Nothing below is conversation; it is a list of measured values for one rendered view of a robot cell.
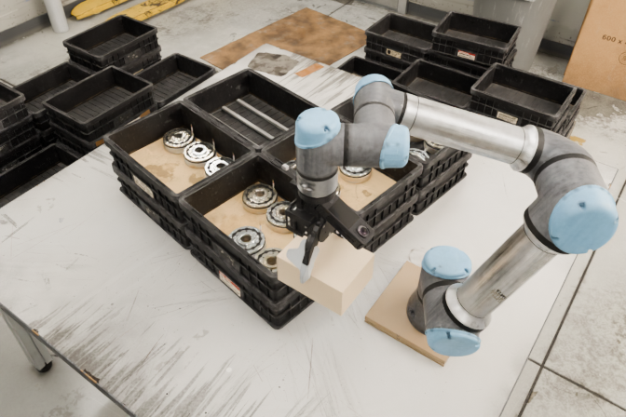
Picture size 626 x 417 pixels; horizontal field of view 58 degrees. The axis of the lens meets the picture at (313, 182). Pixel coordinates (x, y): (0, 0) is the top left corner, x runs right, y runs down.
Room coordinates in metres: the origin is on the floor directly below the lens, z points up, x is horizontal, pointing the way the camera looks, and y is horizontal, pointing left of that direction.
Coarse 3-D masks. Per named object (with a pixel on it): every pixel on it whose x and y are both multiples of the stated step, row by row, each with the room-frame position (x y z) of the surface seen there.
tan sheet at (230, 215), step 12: (228, 204) 1.22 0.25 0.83; (240, 204) 1.22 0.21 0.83; (204, 216) 1.17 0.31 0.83; (216, 216) 1.17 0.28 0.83; (228, 216) 1.17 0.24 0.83; (240, 216) 1.17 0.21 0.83; (252, 216) 1.17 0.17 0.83; (264, 216) 1.17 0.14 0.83; (228, 228) 1.12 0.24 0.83; (264, 228) 1.12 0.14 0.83; (276, 240) 1.07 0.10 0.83; (288, 240) 1.07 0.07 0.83
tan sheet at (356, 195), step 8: (376, 176) 1.35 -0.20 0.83; (384, 176) 1.35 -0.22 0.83; (344, 184) 1.31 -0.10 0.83; (352, 184) 1.31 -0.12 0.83; (360, 184) 1.31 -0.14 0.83; (368, 184) 1.31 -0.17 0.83; (376, 184) 1.31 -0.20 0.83; (384, 184) 1.31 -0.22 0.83; (392, 184) 1.31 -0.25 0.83; (344, 192) 1.27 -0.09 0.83; (352, 192) 1.27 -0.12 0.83; (360, 192) 1.27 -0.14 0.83; (368, 192) 1.27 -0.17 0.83; (376, 192) 1.27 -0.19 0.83; (344, 200) 1.24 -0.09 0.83; (352, 200) 1.24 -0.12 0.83; (360, 200) 1.24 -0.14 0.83; (368, 200) 1.24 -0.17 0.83; (360, 208) 1.20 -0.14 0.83
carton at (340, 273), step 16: (336, 240) 0.81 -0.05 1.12; (320, 256) 0.76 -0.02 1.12; (336, 256) 0.76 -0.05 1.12; (352, 256) 0.76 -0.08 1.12; (368, 256) 0.76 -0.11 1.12; (288, 272) 0.75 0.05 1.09; (320, 272) 0.72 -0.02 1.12; (336, 272) 0.72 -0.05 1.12; (352, 272) 0.72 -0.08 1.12; (368, 272) 0.75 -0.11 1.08; (304, 288) 0.73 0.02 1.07; (320, 288) 0.70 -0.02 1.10; (336, 288) 0.68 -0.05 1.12; (352, 288) 0.70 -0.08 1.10; (336, 304) 0.68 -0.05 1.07
